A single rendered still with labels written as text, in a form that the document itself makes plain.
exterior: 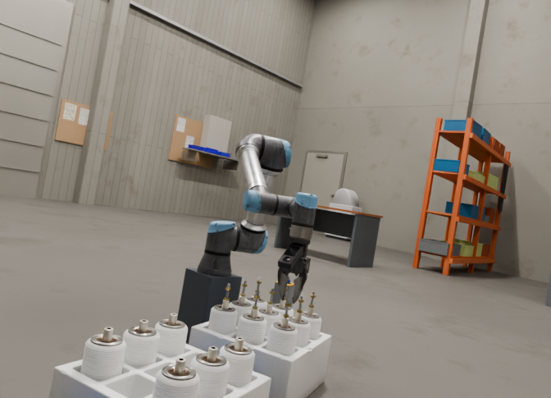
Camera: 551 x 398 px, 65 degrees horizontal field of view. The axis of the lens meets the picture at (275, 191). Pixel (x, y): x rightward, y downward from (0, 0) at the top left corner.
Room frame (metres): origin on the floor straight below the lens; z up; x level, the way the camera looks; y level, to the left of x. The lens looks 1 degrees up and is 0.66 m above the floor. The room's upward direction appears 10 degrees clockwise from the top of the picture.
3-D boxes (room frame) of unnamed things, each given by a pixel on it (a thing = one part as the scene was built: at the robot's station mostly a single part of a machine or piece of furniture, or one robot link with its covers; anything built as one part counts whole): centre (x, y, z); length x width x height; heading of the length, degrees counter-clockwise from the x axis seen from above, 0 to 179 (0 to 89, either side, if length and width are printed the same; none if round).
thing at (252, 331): (1.51, 0.00, 0.16); 0.10 x 0.10 x 0.18
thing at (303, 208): (1.48, -0.11, 0.65); 0.09 x 0.08 x 0.11; 20
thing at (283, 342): (1.46, -0.10, 0.16); 0.10 x 0.10 x 0.18
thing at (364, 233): (6.00, -0.77, 0.34); 1.28 x 0.66 x 0.69; 49
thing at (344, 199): (10.36, -1.72, 0.60); 0.67 x 0.55 x 1.20; 47
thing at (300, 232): (1.47, -0.11, 0.57); 0.08 x 0.08 x 0.05
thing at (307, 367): (1.62, -0.05, 0.09); 0.39 x 0.39 x 0.18; 64
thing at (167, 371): (0.97, 0.14, 0.25); 0.08 x 0.08 x 0.01
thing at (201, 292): (1.94, 0.21, 0.15); 0.18 x 0.18 x 0.30; 47
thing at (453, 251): (7.46, -3.29, 1.20); 2.70 x 0.70 x 2.40; 137
